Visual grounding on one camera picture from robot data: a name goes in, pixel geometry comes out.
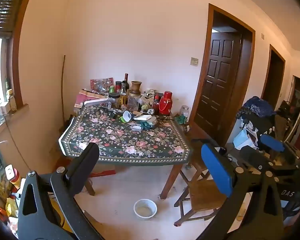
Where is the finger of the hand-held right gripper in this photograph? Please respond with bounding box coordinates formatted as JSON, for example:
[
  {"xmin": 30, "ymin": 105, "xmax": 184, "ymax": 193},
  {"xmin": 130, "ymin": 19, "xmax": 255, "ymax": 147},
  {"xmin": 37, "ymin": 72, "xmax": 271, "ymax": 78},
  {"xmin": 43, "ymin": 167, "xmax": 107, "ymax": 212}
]
[
  {"xmin": 261, "ymin": 134, "xmax": 300, "ymax": 164},
  {"xmin": 239, "ymin": 144, "xmax": 300, "ymax": 178}
]

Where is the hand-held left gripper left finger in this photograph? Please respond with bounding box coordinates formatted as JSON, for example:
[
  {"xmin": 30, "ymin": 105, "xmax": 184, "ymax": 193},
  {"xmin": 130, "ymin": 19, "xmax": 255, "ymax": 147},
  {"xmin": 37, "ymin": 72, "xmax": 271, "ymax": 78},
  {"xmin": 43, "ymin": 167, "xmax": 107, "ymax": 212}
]
[{"xmin": 17, "ymin": 142, "xmax": 100, "ymax": 240}]

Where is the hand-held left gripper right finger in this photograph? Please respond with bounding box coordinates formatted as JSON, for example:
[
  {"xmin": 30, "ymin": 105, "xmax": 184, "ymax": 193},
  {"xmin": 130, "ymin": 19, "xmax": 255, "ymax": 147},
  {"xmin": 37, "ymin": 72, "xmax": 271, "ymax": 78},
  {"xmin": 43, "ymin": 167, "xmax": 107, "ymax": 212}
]
[{"xmin": 197, "ymin": 144, "xmax": 285, "ymax": 240}]

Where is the blue-green wrapper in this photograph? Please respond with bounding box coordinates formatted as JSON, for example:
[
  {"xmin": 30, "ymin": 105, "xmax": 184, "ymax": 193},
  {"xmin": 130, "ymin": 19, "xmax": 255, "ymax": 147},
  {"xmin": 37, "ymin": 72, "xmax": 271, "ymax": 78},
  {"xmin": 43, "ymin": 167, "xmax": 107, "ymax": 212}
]
[{"xmin": 136, "ymin": 120, "xmax": 152, "ymax": 130}]

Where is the white box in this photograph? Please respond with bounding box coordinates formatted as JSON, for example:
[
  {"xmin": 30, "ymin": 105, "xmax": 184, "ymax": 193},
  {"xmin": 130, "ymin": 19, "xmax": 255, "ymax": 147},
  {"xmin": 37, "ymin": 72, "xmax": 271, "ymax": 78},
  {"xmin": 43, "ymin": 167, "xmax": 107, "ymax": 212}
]
[{"xmin": 134, "ymin": 114, "xmax": 152, "ymax": 122}]

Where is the white bowl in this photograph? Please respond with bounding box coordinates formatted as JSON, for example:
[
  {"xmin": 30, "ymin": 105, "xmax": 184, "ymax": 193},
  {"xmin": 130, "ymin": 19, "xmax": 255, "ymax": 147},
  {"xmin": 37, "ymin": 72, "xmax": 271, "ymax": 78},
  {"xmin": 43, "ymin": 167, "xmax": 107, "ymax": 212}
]
[{"xmin": 134, "ymin": 199, "xmax": 157, "ymax": 220}]

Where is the round metal tin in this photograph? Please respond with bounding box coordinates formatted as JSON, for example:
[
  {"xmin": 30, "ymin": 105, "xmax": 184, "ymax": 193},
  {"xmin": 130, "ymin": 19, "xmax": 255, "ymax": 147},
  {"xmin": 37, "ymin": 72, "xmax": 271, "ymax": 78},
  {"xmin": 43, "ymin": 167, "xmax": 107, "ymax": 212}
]
[{"xmin": 146, "ymin": 116, "xmax": 158, "ymax": 128}]

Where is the black coat with white marks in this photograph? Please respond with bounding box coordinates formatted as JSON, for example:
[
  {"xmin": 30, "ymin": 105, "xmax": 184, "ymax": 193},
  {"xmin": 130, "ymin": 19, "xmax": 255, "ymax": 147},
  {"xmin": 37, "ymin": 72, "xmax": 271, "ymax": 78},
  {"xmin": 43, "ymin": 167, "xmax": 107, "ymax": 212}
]
[{"xmin": 240, "ymin": 112, "xmax": 277, "ymax": 140}]

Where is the red cardboard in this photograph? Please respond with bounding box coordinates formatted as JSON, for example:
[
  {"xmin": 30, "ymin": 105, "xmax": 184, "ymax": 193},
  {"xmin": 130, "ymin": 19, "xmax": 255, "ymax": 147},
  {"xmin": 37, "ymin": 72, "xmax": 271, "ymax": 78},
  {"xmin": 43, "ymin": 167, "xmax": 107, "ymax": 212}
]
[{"xmin": 90, "ymin": 165, "xmax": 117, "ymax": 178}]

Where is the wooden chair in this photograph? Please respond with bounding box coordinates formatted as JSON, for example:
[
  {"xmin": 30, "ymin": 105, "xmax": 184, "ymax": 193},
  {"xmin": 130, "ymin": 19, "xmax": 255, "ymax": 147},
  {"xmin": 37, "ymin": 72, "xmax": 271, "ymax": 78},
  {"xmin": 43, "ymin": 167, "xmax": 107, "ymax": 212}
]
[{"xmin": 174, "ymin": 140, "xmax": 240, "ymax": 227}]

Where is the dark bag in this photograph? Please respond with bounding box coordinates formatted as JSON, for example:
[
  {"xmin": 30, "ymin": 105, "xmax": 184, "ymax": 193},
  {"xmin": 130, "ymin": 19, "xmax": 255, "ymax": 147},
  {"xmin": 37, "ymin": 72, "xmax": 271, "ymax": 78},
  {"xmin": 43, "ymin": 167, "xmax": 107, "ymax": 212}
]
[{"xmin": 277, "ymin": 100, "xmax": 300, "ymax": 120}]

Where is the dark blue clothes pile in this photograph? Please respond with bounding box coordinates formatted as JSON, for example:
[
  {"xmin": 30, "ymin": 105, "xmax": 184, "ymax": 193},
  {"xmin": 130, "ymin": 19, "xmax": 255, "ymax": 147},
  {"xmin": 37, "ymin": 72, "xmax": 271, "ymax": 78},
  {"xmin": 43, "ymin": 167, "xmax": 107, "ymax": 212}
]
[{"xmin": 236, "ymin": 96, "xmax": 277, "ymax": 119}]

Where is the wooden table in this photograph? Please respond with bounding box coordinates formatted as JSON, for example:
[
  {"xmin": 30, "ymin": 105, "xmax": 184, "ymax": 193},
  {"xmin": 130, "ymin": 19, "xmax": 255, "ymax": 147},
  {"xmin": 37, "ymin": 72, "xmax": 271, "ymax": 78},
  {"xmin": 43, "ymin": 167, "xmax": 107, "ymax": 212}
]
[{"xmin": 72, "ymin": 105, "xmax": 190, "ymax": 200}]

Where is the green bundle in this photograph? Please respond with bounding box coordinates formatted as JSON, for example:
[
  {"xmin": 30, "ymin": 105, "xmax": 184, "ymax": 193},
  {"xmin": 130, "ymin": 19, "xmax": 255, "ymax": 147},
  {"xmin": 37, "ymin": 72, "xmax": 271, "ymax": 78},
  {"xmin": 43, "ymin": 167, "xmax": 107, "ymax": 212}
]
[{"xmin": 174, "ymin": 114, "xmax": 188, "ymax": 125}]

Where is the pink striped cardboard box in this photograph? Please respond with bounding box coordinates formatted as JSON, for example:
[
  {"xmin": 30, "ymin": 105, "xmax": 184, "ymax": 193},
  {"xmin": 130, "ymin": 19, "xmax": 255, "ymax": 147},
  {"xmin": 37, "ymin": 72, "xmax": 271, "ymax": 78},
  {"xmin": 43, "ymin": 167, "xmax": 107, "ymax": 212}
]
[{"xmin": 74, "ymin": 89, "xmax": 109, "ymax": 110}]

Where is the black lid glass jar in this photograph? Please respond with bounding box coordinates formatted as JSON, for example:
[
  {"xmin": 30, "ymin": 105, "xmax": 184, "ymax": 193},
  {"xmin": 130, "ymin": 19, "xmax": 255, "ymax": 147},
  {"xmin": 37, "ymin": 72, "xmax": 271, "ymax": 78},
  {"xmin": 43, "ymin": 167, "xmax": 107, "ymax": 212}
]
[{"xmin": 108, "ymin": 92, "xmax": 121, "ymax": 109}]

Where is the white lid glass jar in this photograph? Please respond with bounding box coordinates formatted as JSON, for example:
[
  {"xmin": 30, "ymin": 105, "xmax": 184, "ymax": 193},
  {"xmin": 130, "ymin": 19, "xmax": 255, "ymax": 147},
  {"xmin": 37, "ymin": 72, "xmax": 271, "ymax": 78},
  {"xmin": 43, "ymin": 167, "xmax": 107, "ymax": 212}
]
[{"xmin": 179, "ymin": 105, "xmax": 190, "ymax": 119}]

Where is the clear bottle with yellow label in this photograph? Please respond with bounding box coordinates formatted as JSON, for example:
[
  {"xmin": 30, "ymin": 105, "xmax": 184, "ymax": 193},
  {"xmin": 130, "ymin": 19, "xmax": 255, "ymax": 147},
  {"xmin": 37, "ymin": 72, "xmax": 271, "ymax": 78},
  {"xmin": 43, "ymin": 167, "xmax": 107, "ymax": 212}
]
[{"xmin": 119, "ymin": 83, "xmax": 127, "ymax": 105}]

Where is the yellow sauce bottle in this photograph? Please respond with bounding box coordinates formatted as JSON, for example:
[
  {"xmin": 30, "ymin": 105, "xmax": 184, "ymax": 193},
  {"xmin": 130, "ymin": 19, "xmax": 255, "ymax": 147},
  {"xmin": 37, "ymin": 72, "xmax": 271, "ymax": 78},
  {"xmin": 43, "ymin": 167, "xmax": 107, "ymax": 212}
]
[{"xmin": 5, "ymin": 164, "xmax": 22, "ymax": 189}]

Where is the gold lid glass jar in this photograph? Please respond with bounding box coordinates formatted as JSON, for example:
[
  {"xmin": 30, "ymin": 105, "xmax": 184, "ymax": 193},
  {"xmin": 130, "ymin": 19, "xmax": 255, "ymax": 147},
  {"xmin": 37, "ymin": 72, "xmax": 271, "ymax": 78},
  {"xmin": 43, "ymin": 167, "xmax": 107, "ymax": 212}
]
[{"xmin": 127, "ymin": 91, "xmax": 141, "ymax": 112}]

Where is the thin wooden stick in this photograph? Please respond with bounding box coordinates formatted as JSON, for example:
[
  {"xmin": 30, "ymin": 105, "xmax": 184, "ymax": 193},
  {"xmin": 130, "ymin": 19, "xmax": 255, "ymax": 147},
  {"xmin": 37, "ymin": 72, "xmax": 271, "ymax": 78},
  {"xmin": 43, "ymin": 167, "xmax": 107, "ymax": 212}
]
[{"xmin": 61, "ymin": 55, "xmax": 66, "ymax": 130}]

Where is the red printed packet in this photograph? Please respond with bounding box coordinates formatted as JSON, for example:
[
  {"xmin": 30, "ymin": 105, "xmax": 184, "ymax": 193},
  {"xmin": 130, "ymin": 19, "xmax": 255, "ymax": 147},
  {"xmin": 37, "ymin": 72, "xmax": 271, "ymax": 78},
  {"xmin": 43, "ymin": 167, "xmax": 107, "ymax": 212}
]
[{"xmin": 90, "ymin": 77, "xmax": 114, "ymax": 92}]

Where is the brown panel door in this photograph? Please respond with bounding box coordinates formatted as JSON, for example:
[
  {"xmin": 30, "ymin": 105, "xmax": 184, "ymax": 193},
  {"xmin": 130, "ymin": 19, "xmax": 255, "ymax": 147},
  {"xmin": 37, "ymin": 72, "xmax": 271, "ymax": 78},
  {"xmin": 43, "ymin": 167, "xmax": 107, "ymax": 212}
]
[{"xmin": 195, "ymin": 33, "xmax": 242, "ymax": 147}]

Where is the red thermos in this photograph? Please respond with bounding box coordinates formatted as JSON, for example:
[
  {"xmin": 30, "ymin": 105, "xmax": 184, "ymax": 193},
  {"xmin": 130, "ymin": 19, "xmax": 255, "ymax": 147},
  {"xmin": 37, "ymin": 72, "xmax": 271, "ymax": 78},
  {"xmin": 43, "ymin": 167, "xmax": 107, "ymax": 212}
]
[{"xmin": 159, "ymin": 91, "xmax": 173, "ymax": 116}]

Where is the dark wine bottle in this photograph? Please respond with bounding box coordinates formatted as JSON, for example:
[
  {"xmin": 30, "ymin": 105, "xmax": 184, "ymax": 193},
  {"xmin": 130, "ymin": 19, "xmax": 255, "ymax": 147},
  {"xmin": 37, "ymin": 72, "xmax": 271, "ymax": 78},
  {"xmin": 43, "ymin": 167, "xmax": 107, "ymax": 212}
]
[{"xmin": 122, "ymin": 73, "xmax": 130, "ymax": 93}]

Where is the red sauce bottle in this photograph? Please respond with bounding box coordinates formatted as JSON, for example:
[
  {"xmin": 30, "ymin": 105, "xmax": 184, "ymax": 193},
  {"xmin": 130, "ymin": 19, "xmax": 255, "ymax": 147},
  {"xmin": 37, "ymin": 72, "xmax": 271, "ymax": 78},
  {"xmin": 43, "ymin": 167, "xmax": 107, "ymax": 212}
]
[{"xmin": 152, "ymin": 95, "xmax": 160, "ymax": 115}]

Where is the dark green glass bottle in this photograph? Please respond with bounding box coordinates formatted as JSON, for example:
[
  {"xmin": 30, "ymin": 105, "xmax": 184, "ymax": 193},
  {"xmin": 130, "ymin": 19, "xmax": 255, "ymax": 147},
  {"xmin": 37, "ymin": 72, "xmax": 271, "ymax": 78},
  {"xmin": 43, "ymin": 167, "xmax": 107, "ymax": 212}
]
[{"xmin": 5, "ymin": 77, "xmax": 12, "ymax": 98}]

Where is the wooden door frame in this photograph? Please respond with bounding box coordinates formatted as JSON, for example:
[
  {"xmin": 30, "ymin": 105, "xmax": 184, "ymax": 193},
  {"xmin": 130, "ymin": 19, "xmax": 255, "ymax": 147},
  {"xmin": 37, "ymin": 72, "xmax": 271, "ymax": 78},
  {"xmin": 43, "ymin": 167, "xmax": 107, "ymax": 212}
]
[
  {"xmin": 261, "ymin": 44, "xmax": 286, "ymax": 103},
  {"xmin": 290, "ymin": 75, "xmax": 300, "ymax": 103},
  {"xmin": 187, "ymin": 3, "xmax": 256, "ymax": 145}
]

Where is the wooden window frame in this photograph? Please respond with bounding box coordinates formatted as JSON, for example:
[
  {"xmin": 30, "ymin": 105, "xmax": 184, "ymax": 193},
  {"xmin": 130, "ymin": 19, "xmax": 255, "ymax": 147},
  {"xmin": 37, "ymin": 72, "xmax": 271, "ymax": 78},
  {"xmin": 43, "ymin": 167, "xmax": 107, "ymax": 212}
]
[{"xmin": 12, "ymin": 0, "xmax": 39, "ymax": 108}]

